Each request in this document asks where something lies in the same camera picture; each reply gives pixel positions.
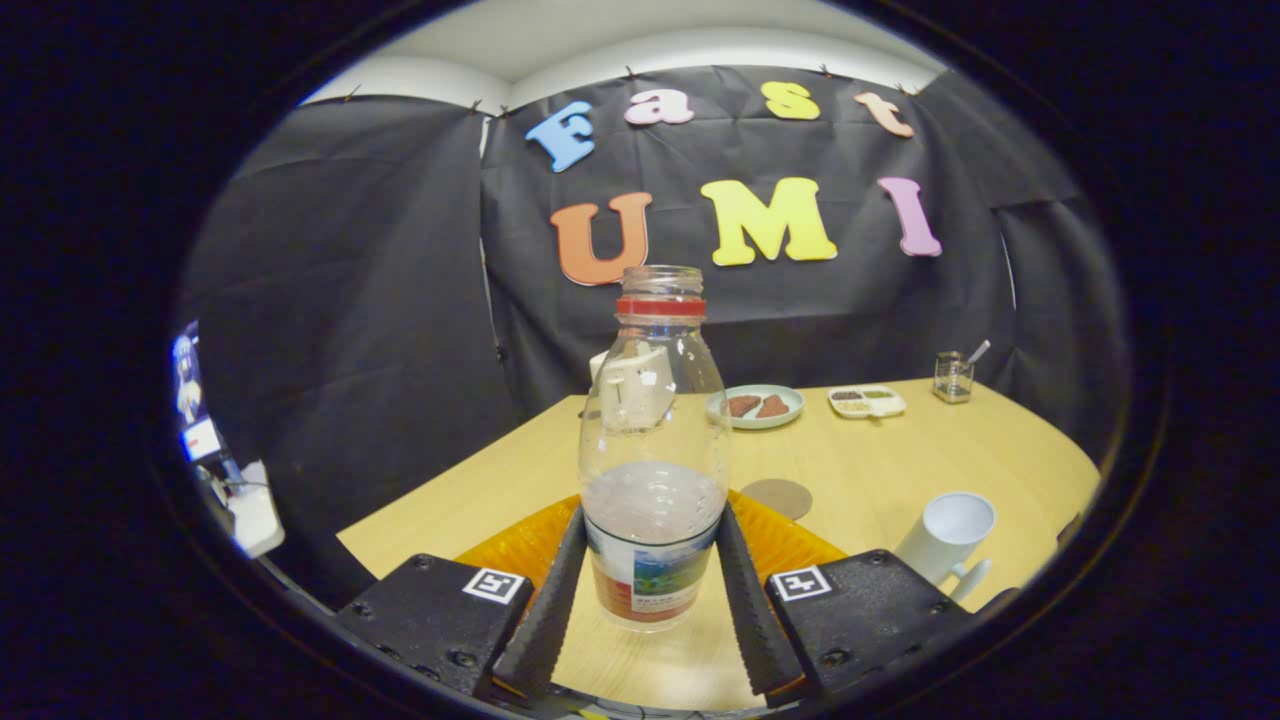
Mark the white cup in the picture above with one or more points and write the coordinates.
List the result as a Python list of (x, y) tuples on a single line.
[(940, 545)]

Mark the pale green plate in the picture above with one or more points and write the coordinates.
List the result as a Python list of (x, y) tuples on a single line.
[(795, 400)]

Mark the black backdrop cloth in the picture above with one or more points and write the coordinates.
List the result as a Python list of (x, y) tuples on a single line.
[(350, 300)]

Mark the white toaster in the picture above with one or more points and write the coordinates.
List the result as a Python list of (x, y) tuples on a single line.
[(597, 365)]

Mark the metal spoon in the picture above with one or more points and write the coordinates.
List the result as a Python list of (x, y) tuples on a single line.
[(980, 350)]

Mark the white divided snack tray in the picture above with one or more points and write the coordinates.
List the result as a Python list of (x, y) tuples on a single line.
[(867, 403)]

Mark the wooden table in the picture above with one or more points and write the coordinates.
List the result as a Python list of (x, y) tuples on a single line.
[(870, 470)]

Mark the clear plastic juice bottle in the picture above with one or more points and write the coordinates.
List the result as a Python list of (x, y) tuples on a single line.
[(655, 500)]

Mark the brown round coaster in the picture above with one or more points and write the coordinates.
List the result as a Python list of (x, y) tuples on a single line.
[(778, 498)]

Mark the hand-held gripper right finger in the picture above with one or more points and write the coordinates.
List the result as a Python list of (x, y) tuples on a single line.
[(745, 600)]

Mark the brown bread piece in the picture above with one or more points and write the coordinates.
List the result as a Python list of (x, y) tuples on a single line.
[(773, 407), (743, 405)]

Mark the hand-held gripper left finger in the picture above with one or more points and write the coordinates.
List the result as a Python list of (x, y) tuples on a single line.
[(550, 620)]

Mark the small glass jar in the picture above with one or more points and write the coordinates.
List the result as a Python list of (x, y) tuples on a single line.
[(953, 380)]

